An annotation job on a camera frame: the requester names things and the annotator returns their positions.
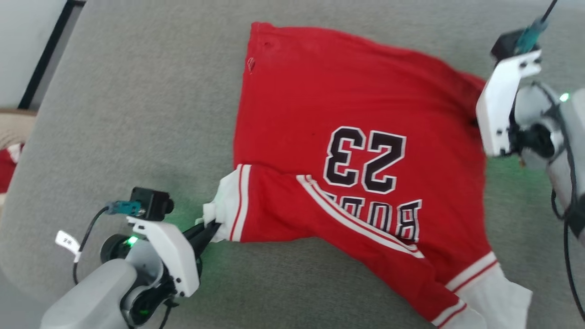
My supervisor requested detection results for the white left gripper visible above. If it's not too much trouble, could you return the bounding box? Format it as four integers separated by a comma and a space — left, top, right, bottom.
127, 216, 222, 297

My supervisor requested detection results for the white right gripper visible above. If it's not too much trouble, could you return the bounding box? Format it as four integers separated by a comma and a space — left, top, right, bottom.
475, 49, 542, 157

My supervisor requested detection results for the red jersey with number 23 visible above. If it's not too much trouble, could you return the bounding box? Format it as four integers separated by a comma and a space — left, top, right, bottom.
202, 21, 533, 329

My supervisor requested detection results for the red and white cloth item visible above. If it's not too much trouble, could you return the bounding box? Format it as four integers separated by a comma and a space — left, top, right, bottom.
0, 143, 24, 195

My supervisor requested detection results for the black skirting strip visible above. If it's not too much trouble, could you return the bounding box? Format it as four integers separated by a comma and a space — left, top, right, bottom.
17, 0, 86, 110

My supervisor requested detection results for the black right camera cable teal plug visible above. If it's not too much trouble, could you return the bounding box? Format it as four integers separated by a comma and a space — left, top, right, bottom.
516, 0, 559, 53

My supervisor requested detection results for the black camera cable teal plug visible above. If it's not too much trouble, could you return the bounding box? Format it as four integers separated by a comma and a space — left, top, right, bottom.
516, 0, 559, 53
72, 201, 142, 286

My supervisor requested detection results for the black left camera cable teal plug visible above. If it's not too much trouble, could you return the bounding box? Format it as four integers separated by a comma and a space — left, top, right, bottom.
72, 201, 142, 286

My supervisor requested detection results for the white cable label tag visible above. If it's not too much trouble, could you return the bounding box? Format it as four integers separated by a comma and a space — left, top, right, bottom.
55, 230, 83, 263

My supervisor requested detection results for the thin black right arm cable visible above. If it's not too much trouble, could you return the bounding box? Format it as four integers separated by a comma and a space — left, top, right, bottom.
550, 91, 585, 320

